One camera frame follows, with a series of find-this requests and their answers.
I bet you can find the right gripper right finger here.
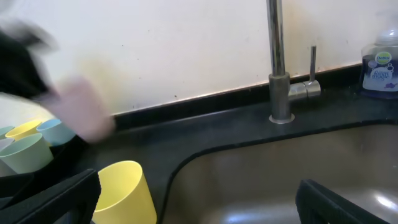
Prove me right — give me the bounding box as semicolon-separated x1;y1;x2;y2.
295;179;391;224

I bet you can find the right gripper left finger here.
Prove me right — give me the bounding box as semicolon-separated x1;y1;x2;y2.
0;169;102;224

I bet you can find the black tray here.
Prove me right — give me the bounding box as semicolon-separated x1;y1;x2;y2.
0;135;91;207

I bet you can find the green cup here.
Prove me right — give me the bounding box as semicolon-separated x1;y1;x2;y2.
0;125;16;140
0;133;55;174

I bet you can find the yellow cup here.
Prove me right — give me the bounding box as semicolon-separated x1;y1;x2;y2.
5;119;52;147
91;160;158;224

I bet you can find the blue cup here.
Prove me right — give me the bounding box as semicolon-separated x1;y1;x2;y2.
36;119;77;147

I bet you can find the steel sink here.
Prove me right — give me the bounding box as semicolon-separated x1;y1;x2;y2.
161;121;398;224

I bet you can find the steel tap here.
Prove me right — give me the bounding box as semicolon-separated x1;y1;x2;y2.
266;0;322;124

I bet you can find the blue soap bottle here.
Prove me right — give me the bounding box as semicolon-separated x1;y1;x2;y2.
359;27;398;100

